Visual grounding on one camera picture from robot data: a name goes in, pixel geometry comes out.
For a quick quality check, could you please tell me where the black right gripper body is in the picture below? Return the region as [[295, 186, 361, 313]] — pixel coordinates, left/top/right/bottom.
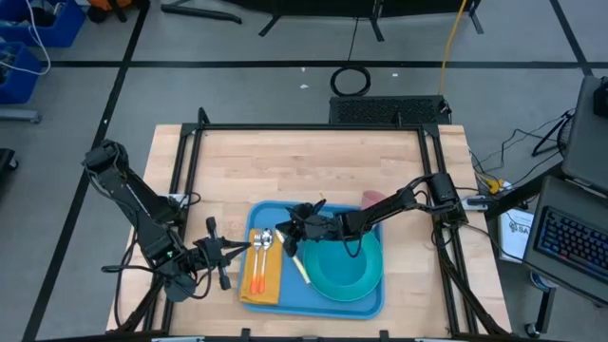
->
[[283, 198, 346, 258]]

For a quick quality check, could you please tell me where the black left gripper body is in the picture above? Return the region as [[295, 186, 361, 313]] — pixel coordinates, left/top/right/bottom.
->
[[192, 216, 233, 292]]

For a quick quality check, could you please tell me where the spoon with orange handle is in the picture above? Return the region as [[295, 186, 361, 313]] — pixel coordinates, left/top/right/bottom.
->
[[257, 227, 275, 295]]

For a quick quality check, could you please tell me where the fork with orange handle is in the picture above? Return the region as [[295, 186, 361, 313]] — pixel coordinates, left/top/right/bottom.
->
[[250, 231, 264, 295]]

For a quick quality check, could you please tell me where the knife with cream handle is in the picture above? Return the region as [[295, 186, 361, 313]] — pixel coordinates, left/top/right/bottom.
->
[[275, 230, 313, 285]]

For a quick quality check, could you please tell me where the yellow cloth napkin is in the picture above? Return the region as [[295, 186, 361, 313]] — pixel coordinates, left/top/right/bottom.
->
[[238, 227, 285, 306]]

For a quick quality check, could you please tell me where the teal plate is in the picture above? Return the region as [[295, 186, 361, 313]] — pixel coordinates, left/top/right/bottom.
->
[[302, 226, 384, 303]]

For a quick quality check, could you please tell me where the blue bowl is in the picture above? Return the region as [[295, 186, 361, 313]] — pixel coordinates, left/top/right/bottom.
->
[[316, 239, 376, 296]]

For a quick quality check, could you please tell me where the pink cup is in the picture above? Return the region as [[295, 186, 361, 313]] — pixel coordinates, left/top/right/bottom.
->
[[360, 189, 389, 213]]

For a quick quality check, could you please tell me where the blue plastic tray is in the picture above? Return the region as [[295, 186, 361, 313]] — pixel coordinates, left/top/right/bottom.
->
[[237, 199, 385, 320]]

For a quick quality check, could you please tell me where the white printed paper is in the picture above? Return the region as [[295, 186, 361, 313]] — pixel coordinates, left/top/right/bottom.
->
[[497, 208, 536, 263]]

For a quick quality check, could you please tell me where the blue white tape roll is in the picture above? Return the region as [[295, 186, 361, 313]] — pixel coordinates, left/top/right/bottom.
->
[[528, 271, 553, 290]]

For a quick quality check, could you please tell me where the black room divider panel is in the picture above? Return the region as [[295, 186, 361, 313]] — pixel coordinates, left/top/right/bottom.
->
[[222, 0, 485, 43]]

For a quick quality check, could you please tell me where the long black bar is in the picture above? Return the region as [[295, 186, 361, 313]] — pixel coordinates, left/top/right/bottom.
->
[[160, 3, 242, 25]]

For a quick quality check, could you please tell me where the grey metal base bar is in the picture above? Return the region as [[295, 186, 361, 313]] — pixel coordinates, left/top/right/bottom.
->
[[0, 108, 42, 125]]

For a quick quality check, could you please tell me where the grey laptop with backlit keyboard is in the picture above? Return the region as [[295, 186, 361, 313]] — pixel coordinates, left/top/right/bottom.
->
[[522, 175, 608, 305]]

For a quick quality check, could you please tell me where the blue storage bin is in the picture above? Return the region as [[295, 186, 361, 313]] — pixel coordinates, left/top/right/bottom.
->
[[0, 0, 86, 48], [0, 41, 43, 105]]

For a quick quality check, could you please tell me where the orange and black machine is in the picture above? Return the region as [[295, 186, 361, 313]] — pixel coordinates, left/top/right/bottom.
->
[[86, 0, 151, 24]]

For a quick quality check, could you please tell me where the grey flat panel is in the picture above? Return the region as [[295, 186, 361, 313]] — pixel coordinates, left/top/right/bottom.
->
[[560, 74, 608, 194]]

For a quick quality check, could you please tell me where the black box device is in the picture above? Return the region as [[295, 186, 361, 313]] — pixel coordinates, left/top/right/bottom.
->
[[592, 75, 608, 119]]

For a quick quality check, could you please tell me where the black aluminium table frame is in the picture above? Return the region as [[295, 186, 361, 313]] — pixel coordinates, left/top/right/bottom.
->
[[106, 106, 513, 342]]

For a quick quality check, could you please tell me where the thick black cable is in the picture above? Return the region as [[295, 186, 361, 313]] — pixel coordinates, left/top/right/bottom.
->
[[101, 222, 165, 330]]

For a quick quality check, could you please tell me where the coiled black cable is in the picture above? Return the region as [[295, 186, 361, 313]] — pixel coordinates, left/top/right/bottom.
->
[[330, 16, 372, 98]]

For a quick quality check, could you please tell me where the yellow cable connector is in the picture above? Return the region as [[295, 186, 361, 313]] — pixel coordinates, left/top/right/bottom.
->
[[482, 176, 505, 195]]

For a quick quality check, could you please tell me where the yellow cable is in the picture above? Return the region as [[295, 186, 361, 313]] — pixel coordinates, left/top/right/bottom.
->
[[436, 0, 469, 96]]

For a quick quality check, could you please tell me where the white cable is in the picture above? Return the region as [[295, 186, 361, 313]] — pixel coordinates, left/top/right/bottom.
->
[[0, 0, 51, 77]]

